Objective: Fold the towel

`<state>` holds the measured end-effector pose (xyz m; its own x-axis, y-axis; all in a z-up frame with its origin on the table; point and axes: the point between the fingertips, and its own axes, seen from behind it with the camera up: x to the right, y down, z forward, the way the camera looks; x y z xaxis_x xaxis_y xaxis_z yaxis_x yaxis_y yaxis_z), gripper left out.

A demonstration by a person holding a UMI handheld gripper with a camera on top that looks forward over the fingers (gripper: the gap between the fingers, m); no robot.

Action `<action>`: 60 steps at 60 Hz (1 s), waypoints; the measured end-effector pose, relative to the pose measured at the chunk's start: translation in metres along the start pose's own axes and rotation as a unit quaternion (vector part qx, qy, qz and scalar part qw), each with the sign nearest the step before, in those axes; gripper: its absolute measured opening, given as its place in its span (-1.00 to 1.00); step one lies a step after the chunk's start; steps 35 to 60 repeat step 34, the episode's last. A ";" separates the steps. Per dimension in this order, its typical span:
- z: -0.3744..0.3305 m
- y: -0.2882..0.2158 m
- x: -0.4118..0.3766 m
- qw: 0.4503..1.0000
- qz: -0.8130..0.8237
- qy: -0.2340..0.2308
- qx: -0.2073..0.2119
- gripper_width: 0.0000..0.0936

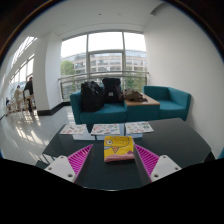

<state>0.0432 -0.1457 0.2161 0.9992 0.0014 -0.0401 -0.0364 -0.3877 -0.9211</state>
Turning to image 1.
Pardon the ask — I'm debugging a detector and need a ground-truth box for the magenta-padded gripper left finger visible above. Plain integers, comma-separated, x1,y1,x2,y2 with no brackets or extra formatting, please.
43,143,95,188

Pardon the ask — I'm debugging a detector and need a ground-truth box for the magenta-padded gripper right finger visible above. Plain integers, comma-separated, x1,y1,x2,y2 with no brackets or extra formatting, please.
133,143,183,186

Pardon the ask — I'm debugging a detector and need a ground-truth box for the printed sticker sheet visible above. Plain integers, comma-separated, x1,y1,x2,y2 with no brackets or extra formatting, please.
90,123,121,136
124,121,155,135
59,123,88,136

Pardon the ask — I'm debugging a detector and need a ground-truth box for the teal sofa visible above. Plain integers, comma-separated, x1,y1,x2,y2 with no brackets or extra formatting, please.
69,85,193,126

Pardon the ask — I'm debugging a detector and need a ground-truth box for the wooden sofa side table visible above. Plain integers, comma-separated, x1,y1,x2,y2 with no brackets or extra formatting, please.
123,94,161,107

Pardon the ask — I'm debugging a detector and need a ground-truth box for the brown jacket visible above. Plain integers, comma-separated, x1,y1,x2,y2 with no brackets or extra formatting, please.
122,88,149,103

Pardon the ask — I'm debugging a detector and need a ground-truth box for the black bulky backpack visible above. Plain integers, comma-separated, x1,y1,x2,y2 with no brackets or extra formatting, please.
80,80,105,113

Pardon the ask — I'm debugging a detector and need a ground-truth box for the black backpack with label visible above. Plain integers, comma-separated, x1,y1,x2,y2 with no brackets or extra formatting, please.
101,77,123,104

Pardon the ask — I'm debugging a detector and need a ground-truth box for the metal window railing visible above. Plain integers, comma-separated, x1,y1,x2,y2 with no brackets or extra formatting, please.
58,70,150,101

